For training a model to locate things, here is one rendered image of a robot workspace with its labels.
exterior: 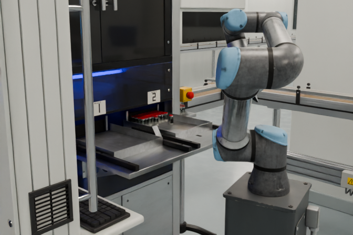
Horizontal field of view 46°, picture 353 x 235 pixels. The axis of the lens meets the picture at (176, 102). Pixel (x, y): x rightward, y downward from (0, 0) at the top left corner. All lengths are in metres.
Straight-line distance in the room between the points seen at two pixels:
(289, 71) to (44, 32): 0.63
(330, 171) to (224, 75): 1.62
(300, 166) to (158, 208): 0.96
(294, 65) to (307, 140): 2.19
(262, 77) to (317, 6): 2.09
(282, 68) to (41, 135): 0.63
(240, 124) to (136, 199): 0.92
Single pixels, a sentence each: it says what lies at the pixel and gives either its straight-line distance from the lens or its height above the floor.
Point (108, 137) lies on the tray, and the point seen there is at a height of 0.88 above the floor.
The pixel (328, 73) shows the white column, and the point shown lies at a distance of 3.18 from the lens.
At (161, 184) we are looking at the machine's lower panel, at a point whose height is 0.55.
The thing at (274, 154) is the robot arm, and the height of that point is 0.94.
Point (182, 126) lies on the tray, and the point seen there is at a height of 0.88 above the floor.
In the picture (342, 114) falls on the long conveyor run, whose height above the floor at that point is 0.87.
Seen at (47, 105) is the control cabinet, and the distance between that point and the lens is 1.04.
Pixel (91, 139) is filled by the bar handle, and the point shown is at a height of 1.09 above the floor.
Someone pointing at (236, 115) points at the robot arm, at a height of 1.11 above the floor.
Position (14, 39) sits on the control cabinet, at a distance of 0.98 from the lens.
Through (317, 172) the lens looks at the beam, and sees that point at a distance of 2.69.
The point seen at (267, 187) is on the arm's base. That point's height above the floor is 0.82.
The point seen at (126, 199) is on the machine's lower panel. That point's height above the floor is 0.55.
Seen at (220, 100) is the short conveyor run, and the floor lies 0.88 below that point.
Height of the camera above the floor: 1.42
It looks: 12 degrees down
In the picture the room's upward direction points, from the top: straight up
